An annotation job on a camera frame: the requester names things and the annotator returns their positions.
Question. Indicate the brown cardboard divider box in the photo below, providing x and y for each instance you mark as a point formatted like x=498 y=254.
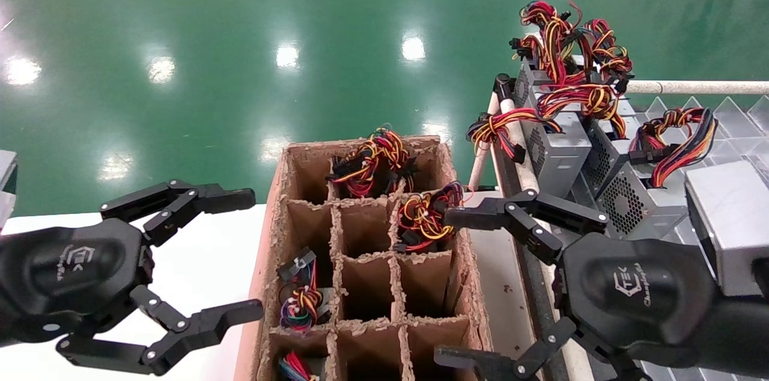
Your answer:
x=366 y=231

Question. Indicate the black pipe connector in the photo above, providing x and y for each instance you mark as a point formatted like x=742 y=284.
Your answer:
x=503 y=85

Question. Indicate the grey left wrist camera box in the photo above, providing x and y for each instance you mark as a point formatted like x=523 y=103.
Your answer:
x=6 y=182

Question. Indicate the white rack pipe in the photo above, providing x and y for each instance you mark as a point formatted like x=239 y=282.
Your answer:
x=703 y=88
x=480 y=164
x=527 y=175

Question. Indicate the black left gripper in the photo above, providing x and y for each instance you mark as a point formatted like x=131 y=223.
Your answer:
x=72 y=273

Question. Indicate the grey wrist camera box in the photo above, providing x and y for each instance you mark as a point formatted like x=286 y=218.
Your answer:
x=733 y=219
x=6 y=182

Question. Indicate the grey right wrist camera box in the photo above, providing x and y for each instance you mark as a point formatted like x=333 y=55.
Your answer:
x=733 y=219

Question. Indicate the clear plastic ribbed sheet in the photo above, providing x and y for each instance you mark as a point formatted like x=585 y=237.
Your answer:
x=745 y=128

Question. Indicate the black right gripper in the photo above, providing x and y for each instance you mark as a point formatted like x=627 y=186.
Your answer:
x=637 y=297

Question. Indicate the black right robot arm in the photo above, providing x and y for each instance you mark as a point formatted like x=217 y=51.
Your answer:
x=739 y=339

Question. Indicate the black rack rail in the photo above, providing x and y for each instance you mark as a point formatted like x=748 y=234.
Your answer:
x=507 y=176

